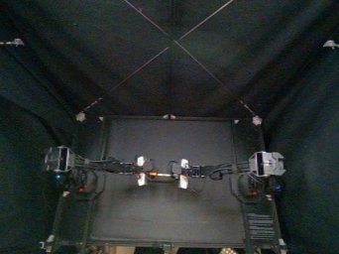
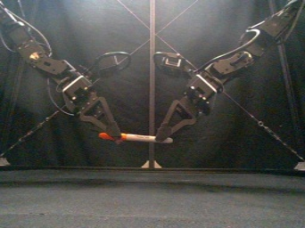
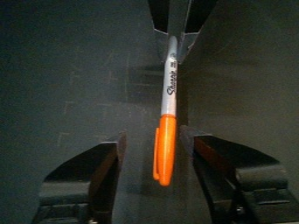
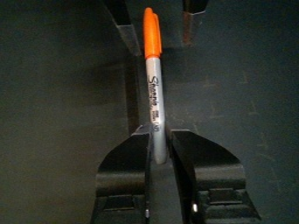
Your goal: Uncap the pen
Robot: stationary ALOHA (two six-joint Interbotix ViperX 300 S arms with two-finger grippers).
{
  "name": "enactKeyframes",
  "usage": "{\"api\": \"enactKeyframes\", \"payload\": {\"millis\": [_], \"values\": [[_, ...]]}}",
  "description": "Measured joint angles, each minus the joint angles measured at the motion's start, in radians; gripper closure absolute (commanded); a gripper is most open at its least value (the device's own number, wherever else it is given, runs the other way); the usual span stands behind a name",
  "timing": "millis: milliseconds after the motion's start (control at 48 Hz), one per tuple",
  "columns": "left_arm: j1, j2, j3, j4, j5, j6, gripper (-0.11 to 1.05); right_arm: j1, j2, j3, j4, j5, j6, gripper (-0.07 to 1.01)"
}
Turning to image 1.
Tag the grey marker pen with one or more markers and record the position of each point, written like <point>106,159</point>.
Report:
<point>160,174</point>

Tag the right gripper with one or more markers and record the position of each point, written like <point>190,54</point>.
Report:
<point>184,173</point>

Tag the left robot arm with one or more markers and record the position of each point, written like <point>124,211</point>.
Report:
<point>98,164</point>

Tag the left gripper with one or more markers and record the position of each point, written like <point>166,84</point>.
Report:
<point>141,171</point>

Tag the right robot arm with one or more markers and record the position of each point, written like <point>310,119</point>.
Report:
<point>230,168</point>

